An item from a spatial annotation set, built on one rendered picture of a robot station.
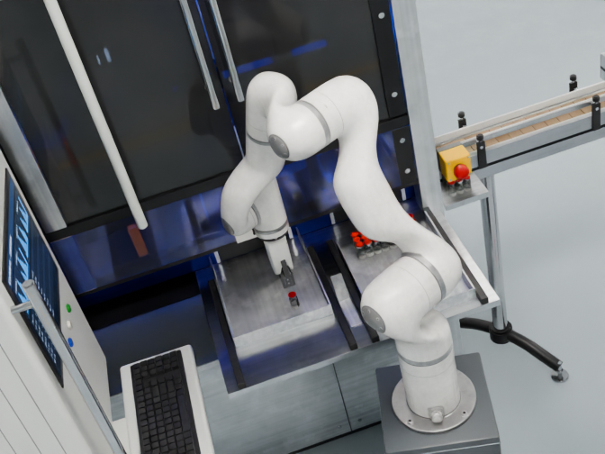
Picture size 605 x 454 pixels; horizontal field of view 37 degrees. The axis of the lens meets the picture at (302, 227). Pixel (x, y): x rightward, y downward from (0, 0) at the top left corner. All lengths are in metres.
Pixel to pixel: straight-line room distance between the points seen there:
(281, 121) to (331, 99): 0.11
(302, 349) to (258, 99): 0.71
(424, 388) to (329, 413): 1.02
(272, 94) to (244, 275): 0.85
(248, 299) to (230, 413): 0.55
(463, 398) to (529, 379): 1.18
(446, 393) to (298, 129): 0.70
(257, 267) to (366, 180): 0.84
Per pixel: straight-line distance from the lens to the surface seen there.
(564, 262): 3.66
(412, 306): 1.77
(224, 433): 2.92
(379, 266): 2.41
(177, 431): 2.26
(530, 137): 2.71
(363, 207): 1.73
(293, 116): 1.67
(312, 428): 3.01
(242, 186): 2.00
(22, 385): 1.89
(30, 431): 1.99
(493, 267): 3.01
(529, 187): 4.02
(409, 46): 2.27
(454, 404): 2.06
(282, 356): 2.25
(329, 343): 2.25
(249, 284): 2.46
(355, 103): 1.72
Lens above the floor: 2.50
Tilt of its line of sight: 39 degrees down
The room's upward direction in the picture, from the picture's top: 15 degrees counter-clockwise
